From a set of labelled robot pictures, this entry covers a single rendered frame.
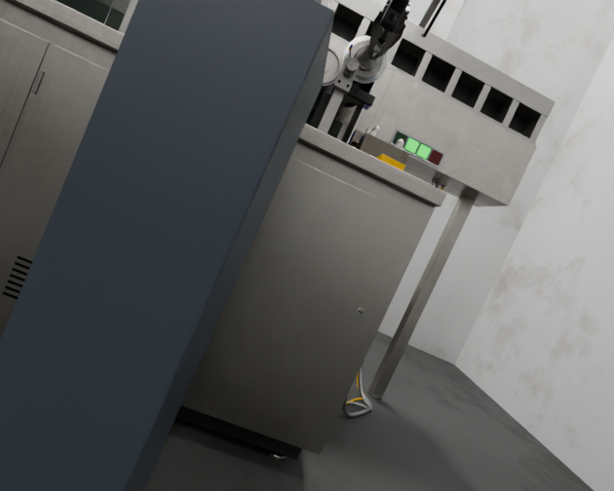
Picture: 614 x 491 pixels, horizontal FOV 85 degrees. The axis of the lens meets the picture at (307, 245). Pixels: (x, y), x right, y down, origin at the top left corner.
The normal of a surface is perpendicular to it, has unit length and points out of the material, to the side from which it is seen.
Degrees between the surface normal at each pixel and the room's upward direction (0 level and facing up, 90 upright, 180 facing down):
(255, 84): 90
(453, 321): 90
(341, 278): 90
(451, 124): 90
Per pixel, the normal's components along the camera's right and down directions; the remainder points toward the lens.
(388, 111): 0.09, 0.10
